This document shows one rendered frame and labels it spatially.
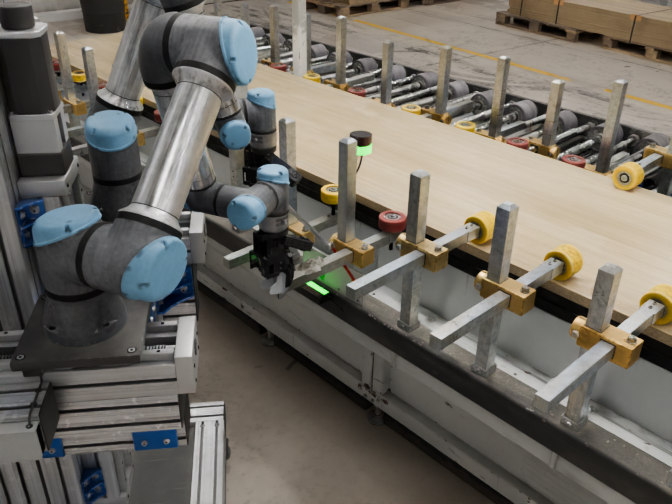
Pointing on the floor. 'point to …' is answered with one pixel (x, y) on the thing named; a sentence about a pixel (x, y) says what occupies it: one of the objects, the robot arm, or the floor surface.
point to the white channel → (299, 37)
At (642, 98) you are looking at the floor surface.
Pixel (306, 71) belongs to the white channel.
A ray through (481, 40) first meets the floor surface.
